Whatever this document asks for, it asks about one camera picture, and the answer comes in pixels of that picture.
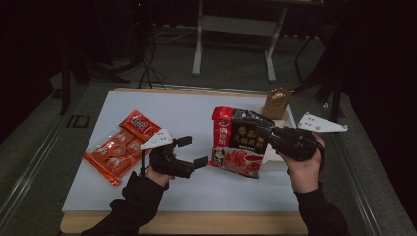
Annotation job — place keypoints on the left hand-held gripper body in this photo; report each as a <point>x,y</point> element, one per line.
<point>164,160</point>

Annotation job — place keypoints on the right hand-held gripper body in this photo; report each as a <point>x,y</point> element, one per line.
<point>295,144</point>

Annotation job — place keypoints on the gold foil packet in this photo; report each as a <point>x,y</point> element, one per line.
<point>277,103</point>

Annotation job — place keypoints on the white plastic container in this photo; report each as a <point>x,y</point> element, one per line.
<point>272,160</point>

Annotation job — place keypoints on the red and black seasoning packet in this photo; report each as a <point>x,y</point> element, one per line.
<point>236,144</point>

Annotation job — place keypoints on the clear bag of orange sachets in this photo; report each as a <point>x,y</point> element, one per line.
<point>121,147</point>

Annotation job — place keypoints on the person's left hand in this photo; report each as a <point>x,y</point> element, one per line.
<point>159,178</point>

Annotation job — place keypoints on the person's right hand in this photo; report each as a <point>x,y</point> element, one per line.
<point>305,173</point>

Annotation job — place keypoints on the white table mat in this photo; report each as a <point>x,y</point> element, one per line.
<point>183,111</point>

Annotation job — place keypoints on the black metal stand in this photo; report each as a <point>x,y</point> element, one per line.
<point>65,85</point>
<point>334,98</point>

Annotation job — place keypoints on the aluminium rail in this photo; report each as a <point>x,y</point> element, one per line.
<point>29,164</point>
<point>354,170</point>

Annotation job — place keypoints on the white metal desk frame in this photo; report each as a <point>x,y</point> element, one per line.
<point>236,26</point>

